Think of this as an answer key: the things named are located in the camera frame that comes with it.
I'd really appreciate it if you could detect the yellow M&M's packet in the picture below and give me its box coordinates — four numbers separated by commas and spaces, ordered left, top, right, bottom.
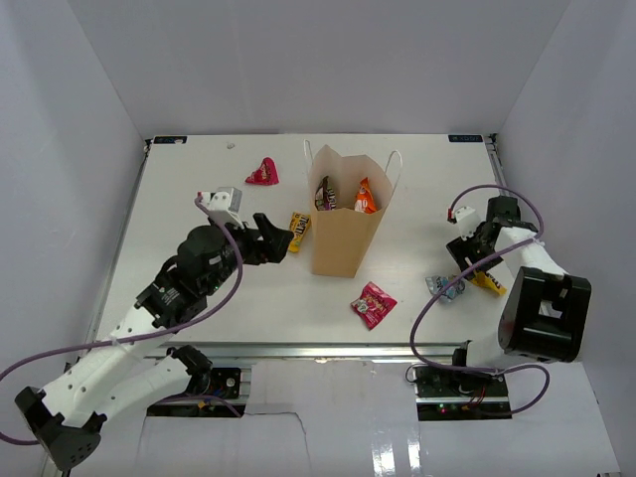
469, 271, 507, 296
288, 212, 311, 252

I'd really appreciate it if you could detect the blue label corner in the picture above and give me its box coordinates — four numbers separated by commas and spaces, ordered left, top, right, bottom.
153, 135, 188, 145
447, 134, 483, 143

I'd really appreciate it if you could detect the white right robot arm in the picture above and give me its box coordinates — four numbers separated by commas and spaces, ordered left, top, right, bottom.
446, 196, 591, 397

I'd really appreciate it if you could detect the blue label right corner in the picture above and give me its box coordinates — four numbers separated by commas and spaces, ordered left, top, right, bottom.
447, 134, 483, 143

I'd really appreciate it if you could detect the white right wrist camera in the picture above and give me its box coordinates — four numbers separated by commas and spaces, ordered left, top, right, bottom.
447, 207, 482, 240

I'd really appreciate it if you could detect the red heart candy packet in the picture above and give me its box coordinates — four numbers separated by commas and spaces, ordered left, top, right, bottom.
244, 157, 279, 186

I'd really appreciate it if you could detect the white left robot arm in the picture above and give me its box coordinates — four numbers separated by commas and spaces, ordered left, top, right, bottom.
15, 213, 293, 472

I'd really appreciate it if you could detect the blue label left corner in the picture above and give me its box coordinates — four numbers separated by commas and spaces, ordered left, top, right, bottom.
153, 135, 188, 145

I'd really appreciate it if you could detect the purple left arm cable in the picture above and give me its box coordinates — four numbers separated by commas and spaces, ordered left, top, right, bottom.
0, 194, 245, 445

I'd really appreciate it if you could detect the silver blue snack packet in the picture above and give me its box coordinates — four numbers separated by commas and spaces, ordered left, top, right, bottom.
425, 275, 466, 303

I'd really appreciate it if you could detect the brown purple M&M's packet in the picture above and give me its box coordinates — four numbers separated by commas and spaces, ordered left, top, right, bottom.
314, 176, 337, 212

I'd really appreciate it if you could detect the orange white snack bag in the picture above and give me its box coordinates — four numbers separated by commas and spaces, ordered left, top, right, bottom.
354, 178, 378, 214

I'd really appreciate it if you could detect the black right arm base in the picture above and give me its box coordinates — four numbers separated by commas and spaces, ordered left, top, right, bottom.
405, 364, 512, 422

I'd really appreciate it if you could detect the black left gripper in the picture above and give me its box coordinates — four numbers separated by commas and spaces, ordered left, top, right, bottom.
202, 213, 293, 295

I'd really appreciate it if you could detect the brown paper bag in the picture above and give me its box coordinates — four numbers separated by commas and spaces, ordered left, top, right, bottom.
303, 140, 403, 278

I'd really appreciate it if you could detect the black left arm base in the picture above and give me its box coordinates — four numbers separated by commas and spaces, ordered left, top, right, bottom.
160, 367, 241, 403

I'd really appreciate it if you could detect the pink candy packet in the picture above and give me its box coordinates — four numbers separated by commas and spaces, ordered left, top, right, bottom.
350, 281, 398, 331

